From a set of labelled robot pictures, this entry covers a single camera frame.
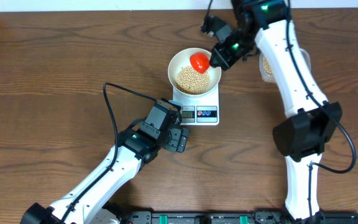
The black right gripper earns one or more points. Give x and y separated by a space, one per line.
225 62

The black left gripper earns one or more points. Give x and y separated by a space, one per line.
178 140

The red measuring scoop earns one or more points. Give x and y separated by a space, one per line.
200 62

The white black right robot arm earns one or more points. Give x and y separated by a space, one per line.
310 118

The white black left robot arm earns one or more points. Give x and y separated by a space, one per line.
133 150

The cream round bowl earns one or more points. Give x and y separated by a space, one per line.
182 59

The white digital kitchen scale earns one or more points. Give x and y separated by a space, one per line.
199 110

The pile of beans in bowl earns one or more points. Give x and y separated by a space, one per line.
192 82

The clear plastic container of beans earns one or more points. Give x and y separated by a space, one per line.
266 71

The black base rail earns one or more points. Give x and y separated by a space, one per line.
260 216

